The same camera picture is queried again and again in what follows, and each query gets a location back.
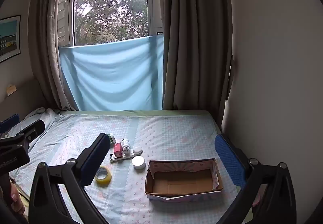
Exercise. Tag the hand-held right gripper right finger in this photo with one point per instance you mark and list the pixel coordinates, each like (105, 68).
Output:
(230, 160)

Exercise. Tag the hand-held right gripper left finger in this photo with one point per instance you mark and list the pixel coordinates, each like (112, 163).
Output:
(93, 160)

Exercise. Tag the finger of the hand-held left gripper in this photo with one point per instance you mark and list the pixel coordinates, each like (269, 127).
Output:
(32, 130)
(10, 121)

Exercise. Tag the yellowish clear tape roll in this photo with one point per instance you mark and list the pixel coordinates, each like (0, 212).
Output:
(107, 176)

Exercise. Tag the red cardboard packet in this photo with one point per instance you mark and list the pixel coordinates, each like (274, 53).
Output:
(117, 149)

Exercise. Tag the white pill bottle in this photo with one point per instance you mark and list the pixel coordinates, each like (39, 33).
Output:
(125, 147)

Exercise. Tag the white round jar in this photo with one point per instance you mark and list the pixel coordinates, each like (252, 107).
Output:
(138, 162)

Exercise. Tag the white earbuds case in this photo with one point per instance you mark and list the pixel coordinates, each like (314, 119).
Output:
(137, 150)

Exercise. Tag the cardboard box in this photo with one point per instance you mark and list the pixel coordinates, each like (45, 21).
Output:
(183, 181)

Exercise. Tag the person's left hand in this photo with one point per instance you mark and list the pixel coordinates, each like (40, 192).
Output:
(18, 203)

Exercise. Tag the yellow paper note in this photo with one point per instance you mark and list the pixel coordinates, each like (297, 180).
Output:
(11, 89)

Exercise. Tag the white flat digital device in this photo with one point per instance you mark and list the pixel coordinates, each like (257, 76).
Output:
(126, 157)

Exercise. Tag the pink plastic object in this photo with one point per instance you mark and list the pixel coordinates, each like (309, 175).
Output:
(256, 200)

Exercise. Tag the green under sheet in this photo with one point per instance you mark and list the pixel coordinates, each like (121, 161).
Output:
(126, 112)

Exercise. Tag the grey-brown curtain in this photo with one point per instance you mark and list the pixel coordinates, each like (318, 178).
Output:
(191, 37)
(48, 49)

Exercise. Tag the light blue window cloth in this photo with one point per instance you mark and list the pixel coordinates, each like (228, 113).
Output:
(111, 75)

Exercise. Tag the window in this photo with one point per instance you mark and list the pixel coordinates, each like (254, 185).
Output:
(108, 6)

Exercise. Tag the framed wall poster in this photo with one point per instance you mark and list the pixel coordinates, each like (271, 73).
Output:
(10, 37)

